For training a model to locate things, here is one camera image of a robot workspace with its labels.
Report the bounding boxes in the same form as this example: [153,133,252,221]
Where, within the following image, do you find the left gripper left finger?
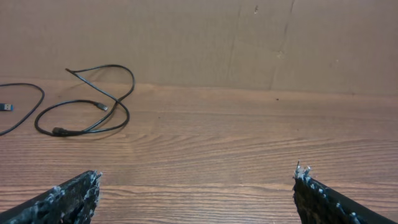
[1,170,102,224]

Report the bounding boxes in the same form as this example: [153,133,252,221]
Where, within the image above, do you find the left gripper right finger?
[293,164,397,224]

